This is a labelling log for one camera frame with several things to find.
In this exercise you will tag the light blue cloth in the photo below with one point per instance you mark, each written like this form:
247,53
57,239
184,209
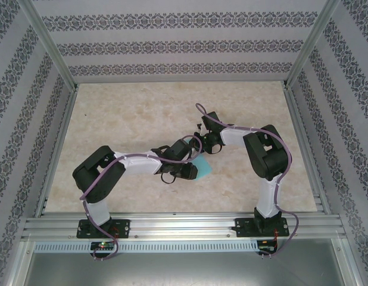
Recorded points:
203,168

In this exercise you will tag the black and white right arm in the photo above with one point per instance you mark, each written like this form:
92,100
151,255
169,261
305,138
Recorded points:
267,155

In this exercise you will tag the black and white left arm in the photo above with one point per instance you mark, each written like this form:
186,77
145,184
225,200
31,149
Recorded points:
94,178

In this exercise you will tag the grey metal shelf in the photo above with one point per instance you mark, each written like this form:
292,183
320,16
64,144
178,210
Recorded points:
184,271

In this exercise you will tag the aluminium mounting rail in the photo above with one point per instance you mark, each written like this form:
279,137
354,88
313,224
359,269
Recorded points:
184,223

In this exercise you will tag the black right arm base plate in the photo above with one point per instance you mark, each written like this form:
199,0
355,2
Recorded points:
243,228

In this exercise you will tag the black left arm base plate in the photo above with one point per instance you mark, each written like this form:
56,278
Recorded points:
123,228

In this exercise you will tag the aluminium side rail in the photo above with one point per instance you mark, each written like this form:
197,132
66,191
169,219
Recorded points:
300,131
63,131

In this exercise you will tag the aluminium frame post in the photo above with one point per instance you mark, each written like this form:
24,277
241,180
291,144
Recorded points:
51,44
309,44

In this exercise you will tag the aluminium lower frame bar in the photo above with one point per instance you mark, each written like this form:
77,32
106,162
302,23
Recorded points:
349,265
20,265

